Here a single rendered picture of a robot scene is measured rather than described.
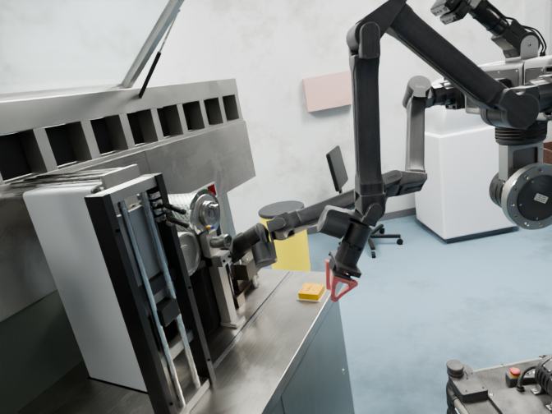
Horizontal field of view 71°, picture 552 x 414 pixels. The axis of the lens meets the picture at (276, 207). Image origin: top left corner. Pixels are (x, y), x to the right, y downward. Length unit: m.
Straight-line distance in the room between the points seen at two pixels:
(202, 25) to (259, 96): 0.82
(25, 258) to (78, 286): 0.19
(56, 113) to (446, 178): 2.99
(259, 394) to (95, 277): 0.47
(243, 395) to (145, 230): 0.45
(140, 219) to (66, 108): 0.56
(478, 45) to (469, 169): 1.46
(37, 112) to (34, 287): 0.47
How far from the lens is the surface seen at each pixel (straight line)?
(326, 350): 1.41
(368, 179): 0.93
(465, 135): 3.58
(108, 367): 1.19
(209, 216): 1.17
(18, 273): 1.21
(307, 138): 4.07
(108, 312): 1.05
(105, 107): 1.41
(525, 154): 1.41
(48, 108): 1.29
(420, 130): 1.39
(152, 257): 0.89
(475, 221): 3.82
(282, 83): 4.01
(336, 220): 0.94
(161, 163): 1.54
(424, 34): 0.95
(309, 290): 1.31
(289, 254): 3.22
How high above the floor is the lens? 1.57
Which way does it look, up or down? 17 degrees down
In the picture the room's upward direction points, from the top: 10 degrees counter-clockwise
